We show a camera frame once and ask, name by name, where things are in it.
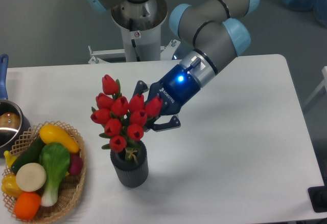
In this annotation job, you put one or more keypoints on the dark grey ribbed vase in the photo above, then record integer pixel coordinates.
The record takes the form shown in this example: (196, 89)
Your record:
(131, 173)

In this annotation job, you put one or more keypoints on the dark green cucumber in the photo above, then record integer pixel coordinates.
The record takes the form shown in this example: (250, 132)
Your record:
(30, 155)

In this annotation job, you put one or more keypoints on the white frame at right edge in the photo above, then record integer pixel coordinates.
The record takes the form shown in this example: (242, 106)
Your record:
(316, 94)

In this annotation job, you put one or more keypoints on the black device at table edge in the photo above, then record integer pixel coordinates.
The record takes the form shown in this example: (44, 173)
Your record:
(318, 198)

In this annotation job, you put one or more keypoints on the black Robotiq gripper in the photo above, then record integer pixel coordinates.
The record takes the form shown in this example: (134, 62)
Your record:
(175, 88)

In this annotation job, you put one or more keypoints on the red tulip bouquet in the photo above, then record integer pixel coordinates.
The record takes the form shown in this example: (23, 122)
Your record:
(123, 120)

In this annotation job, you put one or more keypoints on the green bok choy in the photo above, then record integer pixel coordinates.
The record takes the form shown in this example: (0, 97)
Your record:
(55, 159)

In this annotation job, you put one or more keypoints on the purple red radish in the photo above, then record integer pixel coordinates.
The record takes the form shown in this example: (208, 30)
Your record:
(76, 164)

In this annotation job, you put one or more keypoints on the yellow bell pepper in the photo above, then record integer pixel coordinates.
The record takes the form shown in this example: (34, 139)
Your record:
(10, 187)

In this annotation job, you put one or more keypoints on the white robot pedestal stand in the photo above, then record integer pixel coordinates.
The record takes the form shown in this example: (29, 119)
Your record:
(140, 26)

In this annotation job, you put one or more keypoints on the yellow banana tip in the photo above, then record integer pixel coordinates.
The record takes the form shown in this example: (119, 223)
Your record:
(9, 158)

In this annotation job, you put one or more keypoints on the yellow squash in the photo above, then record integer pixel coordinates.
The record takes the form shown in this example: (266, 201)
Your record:
(54, 134)

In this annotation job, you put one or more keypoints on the woven wicker basket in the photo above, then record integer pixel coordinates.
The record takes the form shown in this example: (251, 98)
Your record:
(70, 189)

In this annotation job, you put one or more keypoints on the blue handled steel saucepan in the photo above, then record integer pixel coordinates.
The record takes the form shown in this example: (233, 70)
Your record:
(13, 121)

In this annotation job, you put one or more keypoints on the orange fruit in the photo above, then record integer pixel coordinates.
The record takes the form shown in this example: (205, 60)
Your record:
(27, 205)

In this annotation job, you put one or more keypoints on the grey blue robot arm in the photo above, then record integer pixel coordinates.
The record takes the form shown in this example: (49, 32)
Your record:
(213, 30)

